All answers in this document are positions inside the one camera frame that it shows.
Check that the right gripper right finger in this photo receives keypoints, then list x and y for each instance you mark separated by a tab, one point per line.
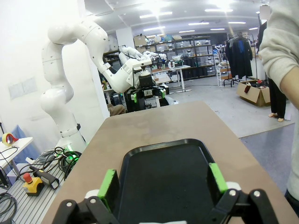
219	177

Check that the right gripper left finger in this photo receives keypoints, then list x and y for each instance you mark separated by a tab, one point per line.
107	186

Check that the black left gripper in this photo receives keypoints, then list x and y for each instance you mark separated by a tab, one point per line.
146	81

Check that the person's left forearm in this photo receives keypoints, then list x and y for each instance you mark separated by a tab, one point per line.
290	81

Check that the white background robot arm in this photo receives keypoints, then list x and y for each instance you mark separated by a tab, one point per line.
130	52

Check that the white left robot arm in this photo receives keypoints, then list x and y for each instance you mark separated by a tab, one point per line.
56	70

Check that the white desk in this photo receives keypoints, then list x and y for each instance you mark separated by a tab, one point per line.
172	68

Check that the black plastic tray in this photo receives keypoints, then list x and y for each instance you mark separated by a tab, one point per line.
168	177

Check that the storage shelving with bins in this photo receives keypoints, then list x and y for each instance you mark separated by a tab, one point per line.
187	51

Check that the black handheld control device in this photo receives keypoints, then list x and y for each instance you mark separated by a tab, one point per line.
46	178

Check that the yellow emergency stop button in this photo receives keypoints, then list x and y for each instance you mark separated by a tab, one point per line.
32	185

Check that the white metal rack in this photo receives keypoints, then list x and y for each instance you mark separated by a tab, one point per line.
220	70

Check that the grey aluminium base platform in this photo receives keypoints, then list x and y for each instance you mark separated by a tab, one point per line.
30	207

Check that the cardboard box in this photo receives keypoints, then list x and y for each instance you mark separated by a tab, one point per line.
253	95

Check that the small white table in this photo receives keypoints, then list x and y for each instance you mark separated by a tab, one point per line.
21	142

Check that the dressed mannequin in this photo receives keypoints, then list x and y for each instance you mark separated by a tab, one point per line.
276	98

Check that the clothes rack with dark coats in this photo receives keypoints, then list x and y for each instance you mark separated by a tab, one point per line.
239	56

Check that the blue cloth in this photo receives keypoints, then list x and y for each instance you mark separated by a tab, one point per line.
17	130

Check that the yellow tape roll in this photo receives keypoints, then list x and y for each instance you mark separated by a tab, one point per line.
5	138

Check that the person in grey sweatshirt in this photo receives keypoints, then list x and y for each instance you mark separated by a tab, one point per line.
282	46

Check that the paper sheet on wall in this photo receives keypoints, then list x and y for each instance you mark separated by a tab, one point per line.
30	85
16	90

